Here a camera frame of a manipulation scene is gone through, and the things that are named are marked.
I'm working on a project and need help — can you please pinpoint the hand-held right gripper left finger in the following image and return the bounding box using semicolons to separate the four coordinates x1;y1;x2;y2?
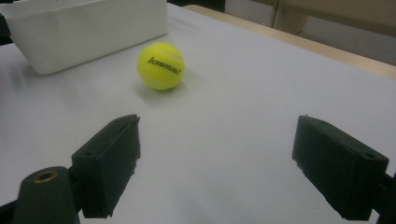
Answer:
71;114;142;219

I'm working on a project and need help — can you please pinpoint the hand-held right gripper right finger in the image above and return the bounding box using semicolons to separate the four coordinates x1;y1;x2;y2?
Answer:
291;115;390;221

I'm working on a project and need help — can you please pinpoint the yellow tennis ball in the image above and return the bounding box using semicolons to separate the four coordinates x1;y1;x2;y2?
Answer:
136;41;187;91

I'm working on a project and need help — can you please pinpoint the white plastic bin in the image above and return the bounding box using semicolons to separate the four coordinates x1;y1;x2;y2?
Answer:
0;0;169;76

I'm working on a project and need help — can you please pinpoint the white board sheet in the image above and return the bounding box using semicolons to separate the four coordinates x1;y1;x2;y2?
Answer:
0;3;396;224

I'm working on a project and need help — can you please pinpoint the wooden table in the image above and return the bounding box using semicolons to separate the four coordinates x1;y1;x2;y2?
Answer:
182;4;396;81

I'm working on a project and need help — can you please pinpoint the light wooden shelf unit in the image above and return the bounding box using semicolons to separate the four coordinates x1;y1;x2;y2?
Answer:
224;0;396;39

